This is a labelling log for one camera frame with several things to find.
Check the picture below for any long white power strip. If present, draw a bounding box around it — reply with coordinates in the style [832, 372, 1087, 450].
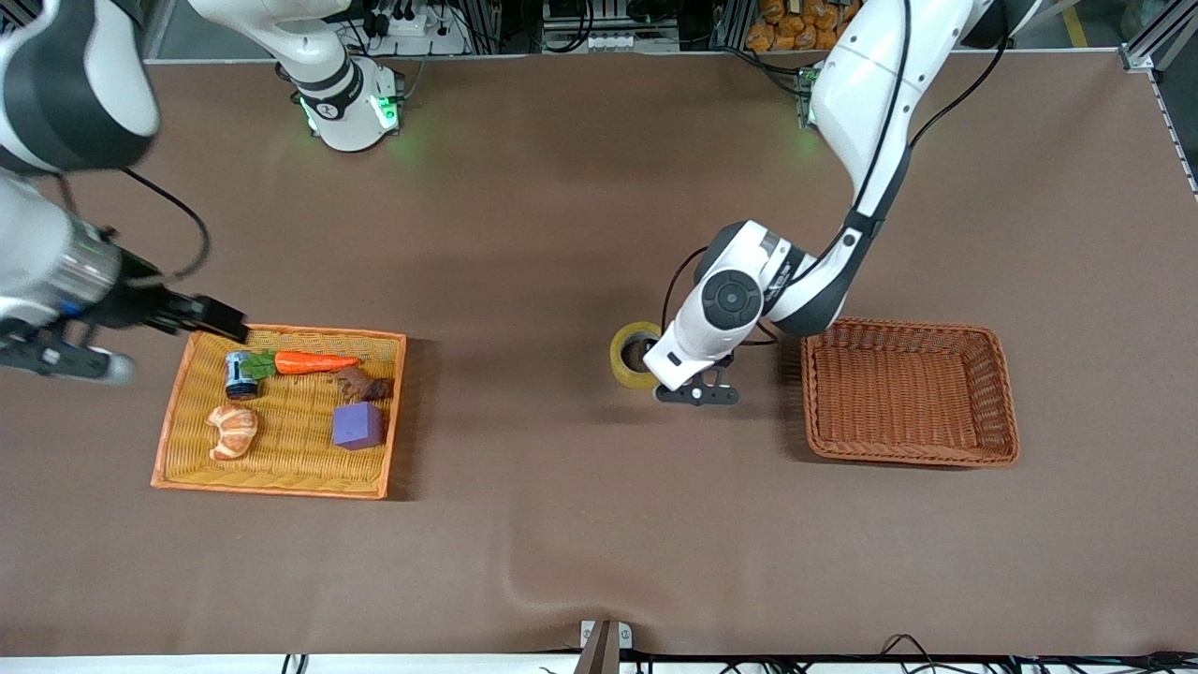
[543, 33, 680, 53]

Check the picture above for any small dark blue can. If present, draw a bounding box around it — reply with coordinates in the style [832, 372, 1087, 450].
[224, 351, 260, 402]

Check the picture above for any toy croissant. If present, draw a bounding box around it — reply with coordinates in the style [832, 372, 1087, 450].
[206, 404, 259, 462]

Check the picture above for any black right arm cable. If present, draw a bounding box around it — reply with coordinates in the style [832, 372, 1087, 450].
[120, 167, 211, 284]

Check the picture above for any aluminium frame profile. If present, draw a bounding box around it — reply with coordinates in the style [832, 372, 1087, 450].
[1118, 0, 1198, 73]

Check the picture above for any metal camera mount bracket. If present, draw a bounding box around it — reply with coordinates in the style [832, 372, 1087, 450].
[573, 619, 634, 674]

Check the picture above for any white power strip with plugs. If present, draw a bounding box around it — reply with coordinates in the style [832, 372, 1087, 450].
[360, 0, 469, 54]

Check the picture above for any yellow wicker tray orange rim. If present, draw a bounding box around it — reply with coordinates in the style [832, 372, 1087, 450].
[150, 323, 408, 500]

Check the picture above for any orange toy carrot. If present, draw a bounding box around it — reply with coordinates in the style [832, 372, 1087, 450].
[245, 350, 360, 380]

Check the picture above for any brown toy chunk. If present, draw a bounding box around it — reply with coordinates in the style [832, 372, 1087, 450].
[332, 367, 394, 403]

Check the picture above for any yellow tape roll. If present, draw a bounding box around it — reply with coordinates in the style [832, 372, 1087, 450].
[610, 321, 667, 390]

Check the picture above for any brown wicker basket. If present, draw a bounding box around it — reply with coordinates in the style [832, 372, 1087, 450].
[800, 316, 1021, 467]

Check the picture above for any purple cube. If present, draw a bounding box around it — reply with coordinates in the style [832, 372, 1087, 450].
[332, 402, 386, 452]

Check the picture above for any bag of orange buns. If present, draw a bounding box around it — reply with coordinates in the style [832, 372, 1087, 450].
[746, 0, 862, 52]

